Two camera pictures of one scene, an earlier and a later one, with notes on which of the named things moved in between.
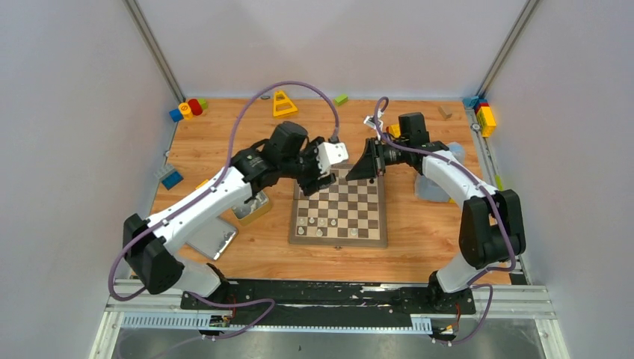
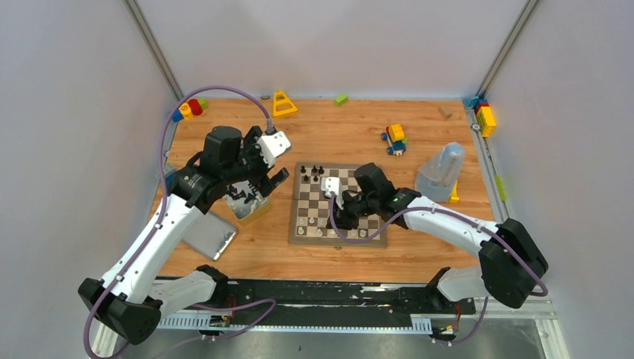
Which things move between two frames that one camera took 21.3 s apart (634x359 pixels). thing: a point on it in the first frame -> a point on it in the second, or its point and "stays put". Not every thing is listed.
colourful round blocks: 186,111 stays put
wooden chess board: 351,213 stays put
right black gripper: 368,167 -> 342,218
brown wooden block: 445,111 stays put
